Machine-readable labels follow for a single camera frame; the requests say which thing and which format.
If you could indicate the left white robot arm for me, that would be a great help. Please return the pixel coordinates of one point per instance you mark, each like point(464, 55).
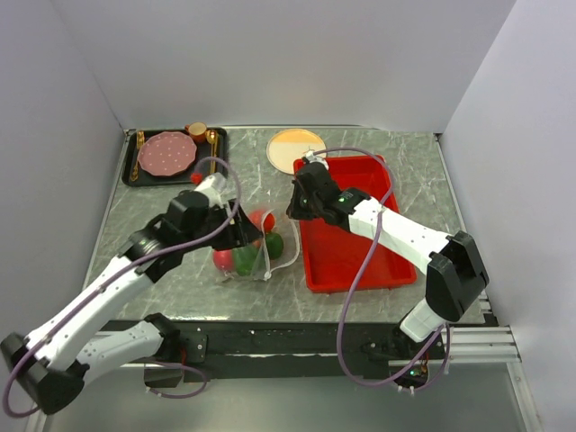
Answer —
point(56, 361)

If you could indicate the pink dotted plate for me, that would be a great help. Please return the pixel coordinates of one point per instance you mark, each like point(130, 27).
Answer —
point(167, 154)

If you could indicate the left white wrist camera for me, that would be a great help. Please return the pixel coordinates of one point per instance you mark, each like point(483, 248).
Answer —
point(213, 187)

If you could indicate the red plastic bin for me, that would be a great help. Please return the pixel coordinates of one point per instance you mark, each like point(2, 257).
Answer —
point(332, 257)

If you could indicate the gold spoon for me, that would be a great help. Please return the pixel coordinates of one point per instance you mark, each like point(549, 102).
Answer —
point(212, 138)

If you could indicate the clear zip top bag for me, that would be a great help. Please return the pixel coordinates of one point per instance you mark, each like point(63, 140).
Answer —
point(264, 268)

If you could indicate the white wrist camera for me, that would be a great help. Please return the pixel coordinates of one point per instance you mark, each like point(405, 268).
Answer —
point(310, 157)
point(213, 187)

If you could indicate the red apple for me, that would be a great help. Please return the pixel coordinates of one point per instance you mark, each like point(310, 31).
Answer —
point(223, 260)

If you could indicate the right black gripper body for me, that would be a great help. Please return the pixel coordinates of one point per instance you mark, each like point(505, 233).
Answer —
point(303, 207)

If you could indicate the orange cup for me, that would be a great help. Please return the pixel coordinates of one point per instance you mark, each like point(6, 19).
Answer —
point(197, 131)

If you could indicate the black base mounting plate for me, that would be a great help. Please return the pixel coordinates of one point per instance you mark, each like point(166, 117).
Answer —
point(164, 373)

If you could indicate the green bell pepper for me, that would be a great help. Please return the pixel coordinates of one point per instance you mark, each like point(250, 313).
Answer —
point(244, 259)

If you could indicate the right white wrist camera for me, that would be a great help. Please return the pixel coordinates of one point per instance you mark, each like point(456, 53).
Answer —
point(310, 157)

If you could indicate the aluminium rail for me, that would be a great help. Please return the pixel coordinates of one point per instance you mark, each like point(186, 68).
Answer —
point(486, 344)

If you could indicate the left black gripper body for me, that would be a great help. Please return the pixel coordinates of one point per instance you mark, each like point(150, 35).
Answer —
point(231, 236)

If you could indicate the gold fork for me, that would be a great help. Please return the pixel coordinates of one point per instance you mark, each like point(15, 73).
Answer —
point(140, 140)

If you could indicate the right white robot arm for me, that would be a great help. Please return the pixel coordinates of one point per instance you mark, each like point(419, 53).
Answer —
point(452, 264)

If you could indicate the beige round plate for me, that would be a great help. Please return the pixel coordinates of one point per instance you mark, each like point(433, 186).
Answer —
point(287, 146)

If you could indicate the green lime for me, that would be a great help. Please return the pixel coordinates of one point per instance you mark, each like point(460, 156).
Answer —
point(274, 245)

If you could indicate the red tomato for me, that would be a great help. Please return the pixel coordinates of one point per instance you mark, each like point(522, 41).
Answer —
point(264, 220)

